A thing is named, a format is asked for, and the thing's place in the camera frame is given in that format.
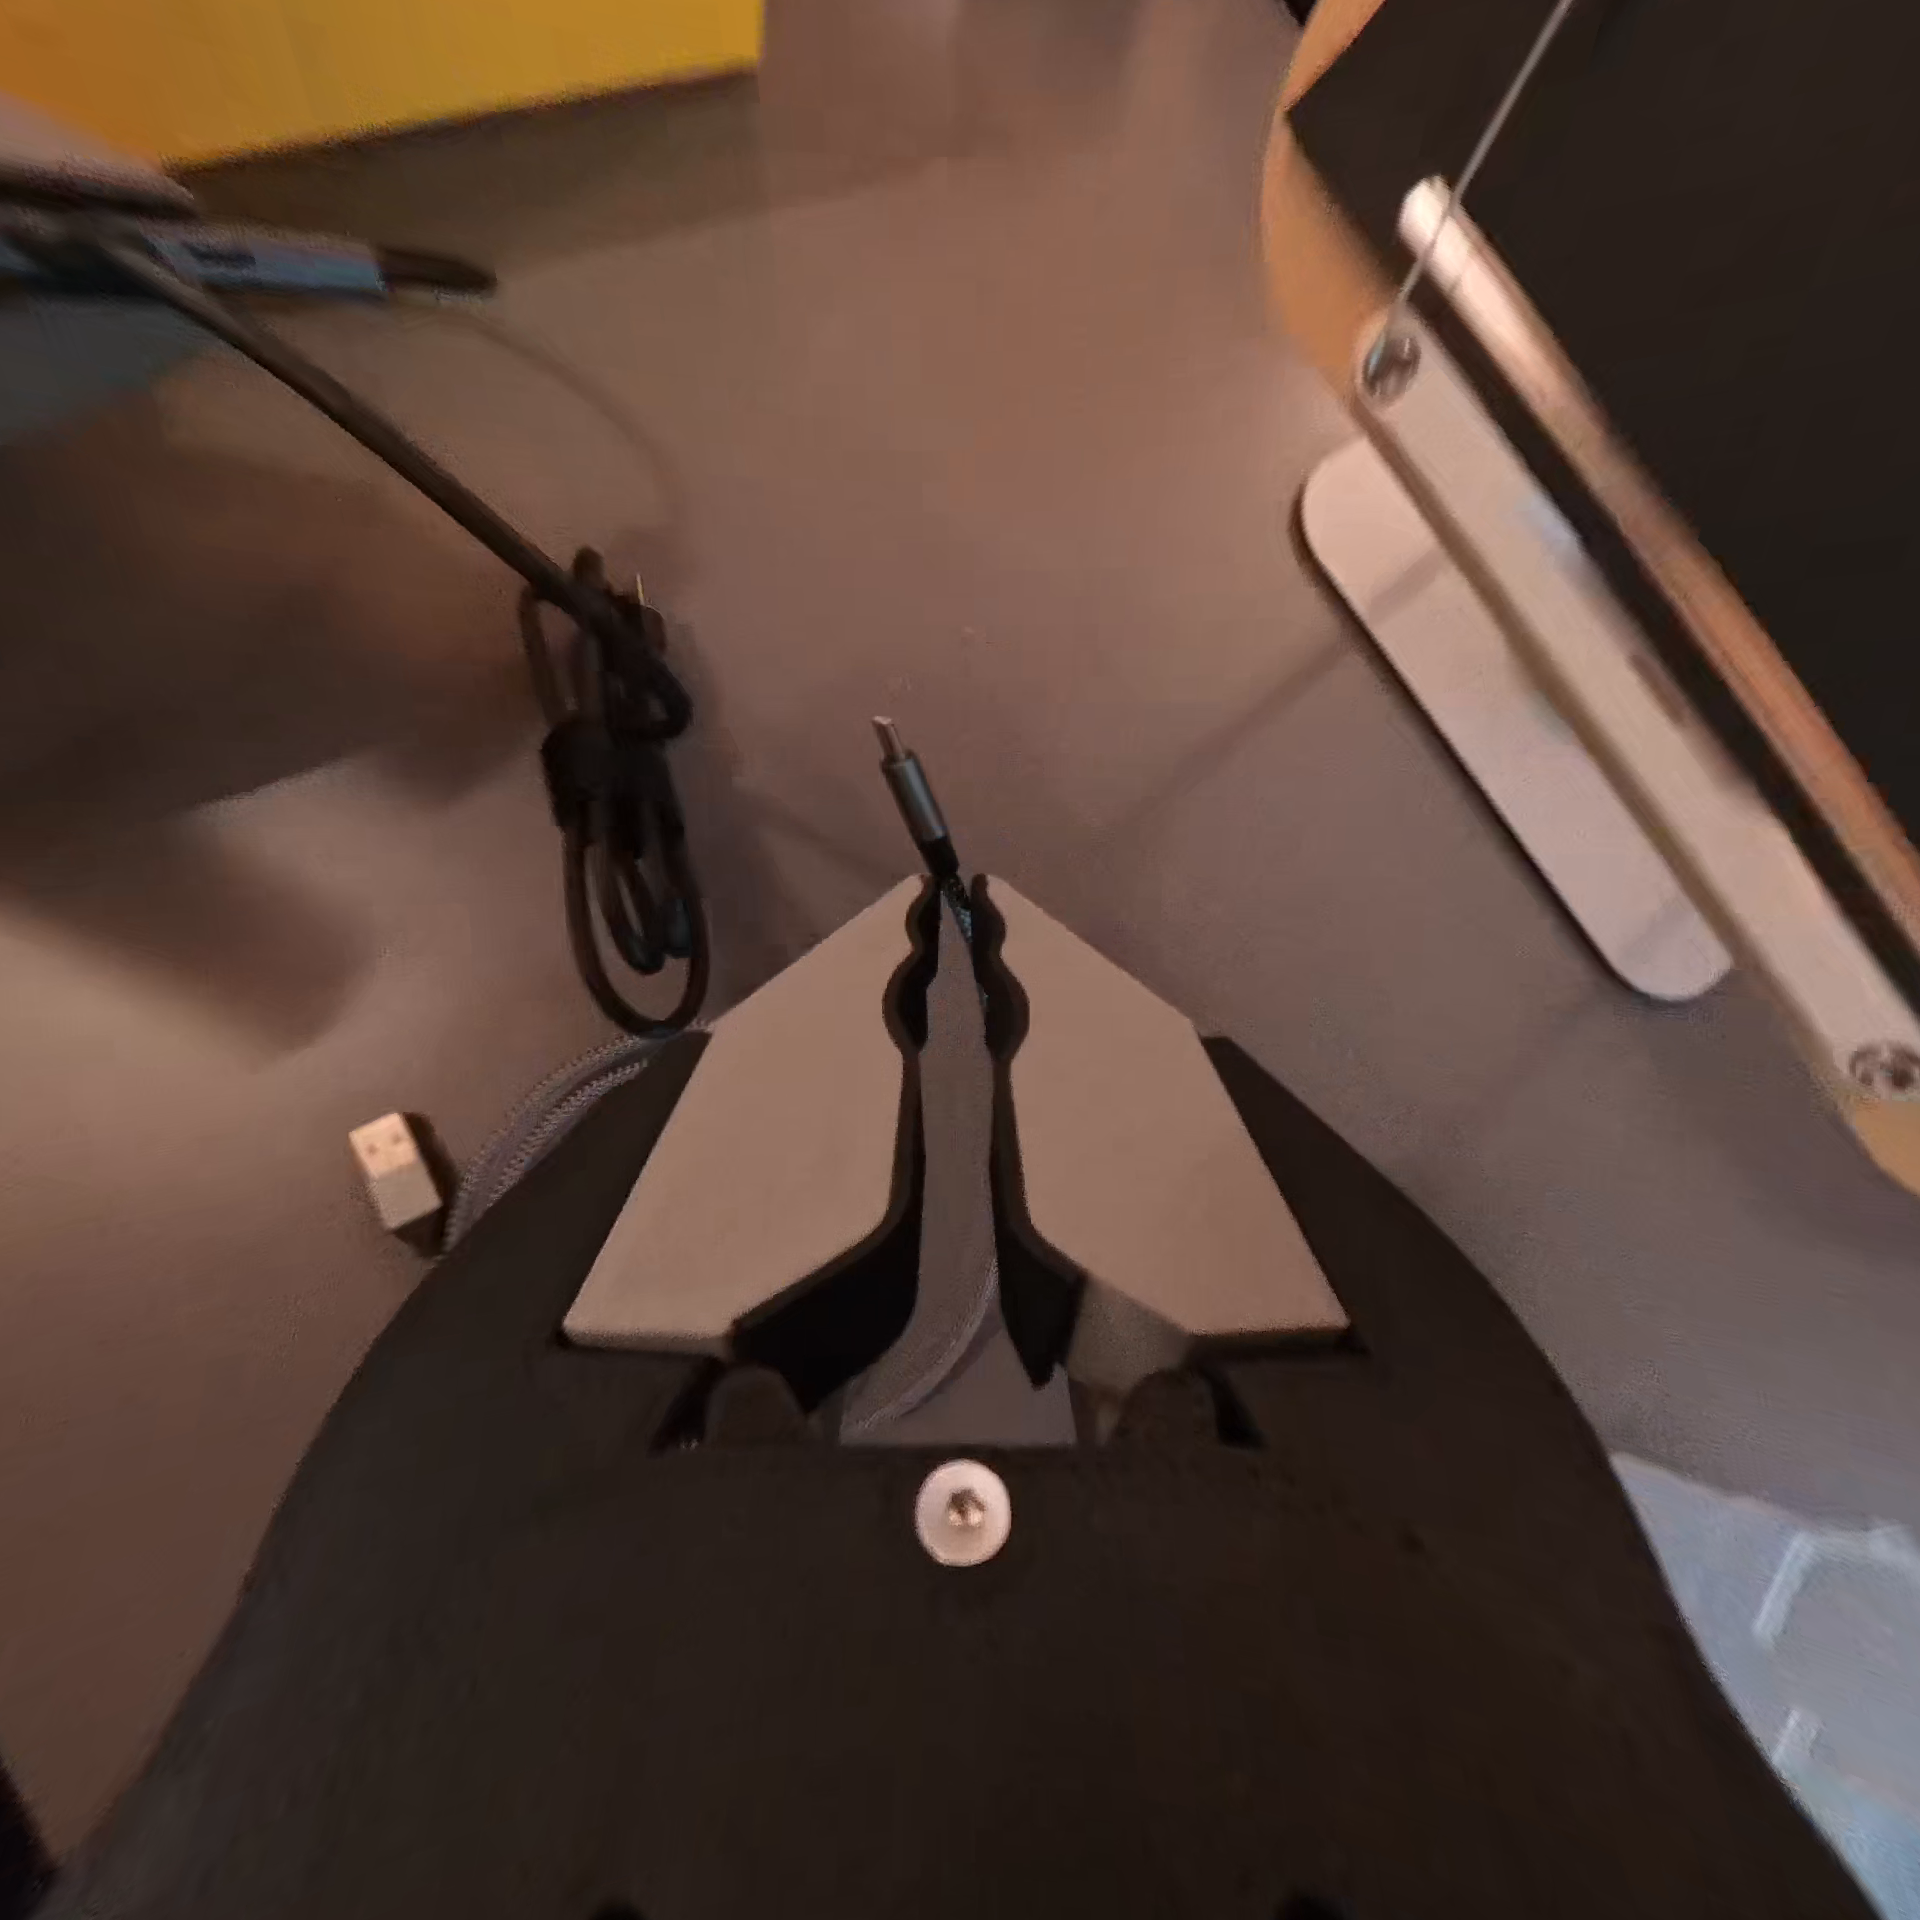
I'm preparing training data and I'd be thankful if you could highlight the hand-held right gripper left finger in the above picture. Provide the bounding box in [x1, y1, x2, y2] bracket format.
[560, 874, 944, 1411]

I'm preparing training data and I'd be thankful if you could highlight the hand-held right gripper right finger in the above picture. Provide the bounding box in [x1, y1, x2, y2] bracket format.
[967, 874, 1351, 1389]

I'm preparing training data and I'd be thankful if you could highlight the grey braided usb-c cable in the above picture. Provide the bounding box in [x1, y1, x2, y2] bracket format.
[349, 716, 1009, 1445]

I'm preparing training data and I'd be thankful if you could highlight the grey usb hub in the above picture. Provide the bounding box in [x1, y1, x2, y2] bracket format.
[142, 223, 501, 306]

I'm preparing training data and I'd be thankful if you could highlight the clear plastic drawer organizer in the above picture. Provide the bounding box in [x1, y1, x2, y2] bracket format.
[1612, 1445, 1920, 1920]

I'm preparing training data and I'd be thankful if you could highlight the monitor with silver stand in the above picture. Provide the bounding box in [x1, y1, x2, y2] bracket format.
[1260, 0, 1920, 1193]

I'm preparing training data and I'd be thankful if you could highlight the yellow panel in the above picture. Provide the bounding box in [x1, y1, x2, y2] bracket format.
[0, 0, 770, 169]

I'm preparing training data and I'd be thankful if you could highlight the grey laptop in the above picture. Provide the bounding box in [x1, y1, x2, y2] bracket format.
[0, 90, 200, 227]

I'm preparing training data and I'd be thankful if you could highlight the black bundled cable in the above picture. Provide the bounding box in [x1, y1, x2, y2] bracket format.
[0, 209, 715, 1039]

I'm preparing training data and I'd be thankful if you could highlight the thin grey wire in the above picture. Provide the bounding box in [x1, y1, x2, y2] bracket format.
[1357, 0, 1580, 396]

